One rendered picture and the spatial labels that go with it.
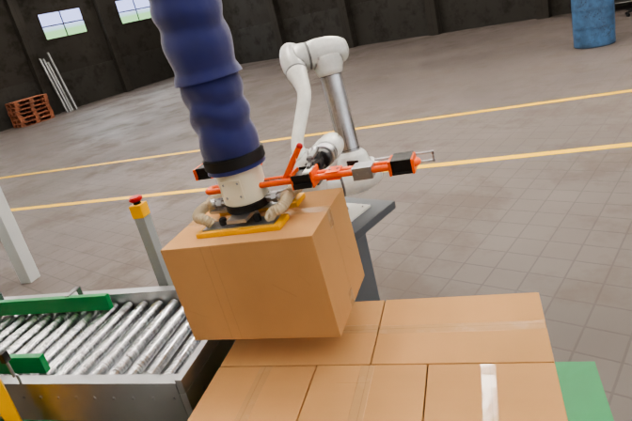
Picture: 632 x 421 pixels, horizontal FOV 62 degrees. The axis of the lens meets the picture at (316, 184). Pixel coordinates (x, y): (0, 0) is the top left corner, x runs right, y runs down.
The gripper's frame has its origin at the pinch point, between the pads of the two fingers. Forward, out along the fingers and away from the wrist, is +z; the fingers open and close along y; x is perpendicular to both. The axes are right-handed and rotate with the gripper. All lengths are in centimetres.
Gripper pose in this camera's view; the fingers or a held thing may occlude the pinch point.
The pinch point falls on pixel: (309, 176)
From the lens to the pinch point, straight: 186.8
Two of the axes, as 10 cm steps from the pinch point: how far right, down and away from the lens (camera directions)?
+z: -2.4, 3.8, -8.9
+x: -9.4, 1.2, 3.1
